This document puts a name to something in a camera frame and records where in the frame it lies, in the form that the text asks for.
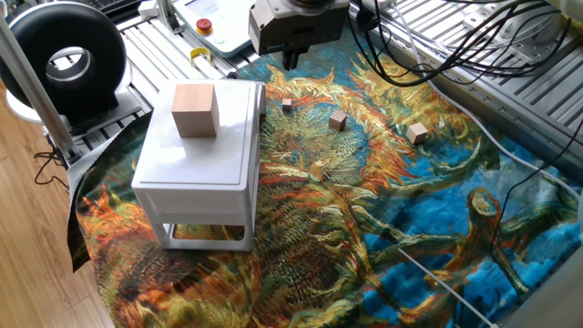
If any silver Schunk gripper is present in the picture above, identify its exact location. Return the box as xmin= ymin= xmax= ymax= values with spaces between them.
xmin=248 ymin=0 xmax=351 ymax=72

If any white plastic drawer cabinet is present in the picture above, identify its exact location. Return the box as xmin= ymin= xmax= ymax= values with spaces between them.
xmin=130 ymin=79 xmax=261 ymax=252

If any silver force torque sensor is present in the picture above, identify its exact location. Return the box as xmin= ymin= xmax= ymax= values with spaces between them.
xmin=286 ymin=0 xmax=339 ymax=9

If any white gripper mounting plate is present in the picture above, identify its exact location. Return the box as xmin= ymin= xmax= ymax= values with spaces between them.
xmin=266 ymin=0 xmax=352 ymax=20

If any teach pendant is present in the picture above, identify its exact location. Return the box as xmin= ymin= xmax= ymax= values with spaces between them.
xmin=172 ymin=0 xmax=256 ymax=59

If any small wooden cube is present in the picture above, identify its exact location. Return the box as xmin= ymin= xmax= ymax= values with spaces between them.
xmin=405 ymin=121 xmax=429 ymax=146
xmin=328 ymin=109 xmax=348 ymax=133

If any yellow tape piece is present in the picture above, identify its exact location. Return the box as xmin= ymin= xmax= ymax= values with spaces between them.
xmin=189 ymin=46 xmax=213 ymax=64

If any large wooden cube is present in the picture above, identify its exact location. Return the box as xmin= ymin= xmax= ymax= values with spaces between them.
xmin=170 ymin=82 xmax=220 ymax=138

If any sunflower painting cloth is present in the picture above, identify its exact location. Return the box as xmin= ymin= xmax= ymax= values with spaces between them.
xmin=66 ymin=26 xmax=583 ymax=328

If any black cable bundle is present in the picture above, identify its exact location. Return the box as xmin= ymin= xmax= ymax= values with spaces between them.
xmin=348 ymin=0 xmax=573 ymax=88

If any grey cable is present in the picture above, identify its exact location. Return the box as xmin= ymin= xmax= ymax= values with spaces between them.
xmin=394 ymin=6 xmax=583 ymax=201

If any aluminium post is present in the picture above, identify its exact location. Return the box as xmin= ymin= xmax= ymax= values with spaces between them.
xmin=0 ymin=13 xmax=82 ymax=161

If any black ring shaped device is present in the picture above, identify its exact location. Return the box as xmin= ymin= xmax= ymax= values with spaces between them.
xmin=0 ymin=2 xmax=142 ymax=133

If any thin black cable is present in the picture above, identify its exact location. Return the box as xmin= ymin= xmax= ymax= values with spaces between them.
xmin=489 ymin=118 xmax=583 ymax=261

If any black floor cable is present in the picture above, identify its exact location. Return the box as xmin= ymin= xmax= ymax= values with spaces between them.
xmin=32 ymin=149 xmax=70 ymax=188

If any white thin cable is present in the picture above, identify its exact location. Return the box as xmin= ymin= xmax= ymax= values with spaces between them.
xmin=397 ymin=248 xmax=501 ymax=328

